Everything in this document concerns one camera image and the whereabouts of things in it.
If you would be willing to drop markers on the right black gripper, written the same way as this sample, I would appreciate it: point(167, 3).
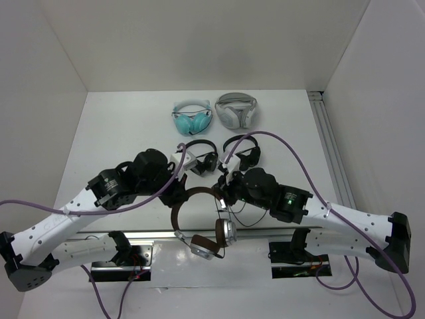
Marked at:
point(224, 190)

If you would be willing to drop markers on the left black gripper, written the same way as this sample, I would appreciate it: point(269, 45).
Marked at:
point(177, 187)

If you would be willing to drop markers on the brown silver headphones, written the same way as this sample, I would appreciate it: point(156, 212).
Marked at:
point(199, 228)

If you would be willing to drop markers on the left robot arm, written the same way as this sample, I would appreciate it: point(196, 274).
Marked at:
point(34, 255)

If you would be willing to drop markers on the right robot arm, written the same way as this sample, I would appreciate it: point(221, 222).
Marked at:
point(325, 228)

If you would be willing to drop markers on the black headphones left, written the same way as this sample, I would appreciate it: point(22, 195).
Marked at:
point(205, 162)

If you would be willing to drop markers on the black headphones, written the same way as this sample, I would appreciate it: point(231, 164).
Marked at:
point(205, 162)
point(246, 161)

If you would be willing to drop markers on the black headphones right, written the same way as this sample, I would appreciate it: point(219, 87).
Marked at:
point(246, 161)

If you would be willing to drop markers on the teal headphones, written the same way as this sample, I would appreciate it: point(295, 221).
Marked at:
point(192, 122)

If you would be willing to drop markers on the grey white headphones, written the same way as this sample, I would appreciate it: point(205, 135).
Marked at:
point(236, 110)

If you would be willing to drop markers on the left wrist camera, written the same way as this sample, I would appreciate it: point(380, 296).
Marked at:
point(189, 161)

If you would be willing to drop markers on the aluminium rail front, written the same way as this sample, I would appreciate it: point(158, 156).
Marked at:
point(169, 235)

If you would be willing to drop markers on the aluminium rail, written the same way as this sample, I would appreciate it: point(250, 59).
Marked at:
point(333, 157)
point(169, 235)

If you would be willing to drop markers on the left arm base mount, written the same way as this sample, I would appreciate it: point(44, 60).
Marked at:
point(137, 266)

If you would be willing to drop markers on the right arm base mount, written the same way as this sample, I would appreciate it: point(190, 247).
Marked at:
point(289, 258)

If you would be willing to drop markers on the aluminium rail right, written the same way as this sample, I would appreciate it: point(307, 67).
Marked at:
point(333, 157)

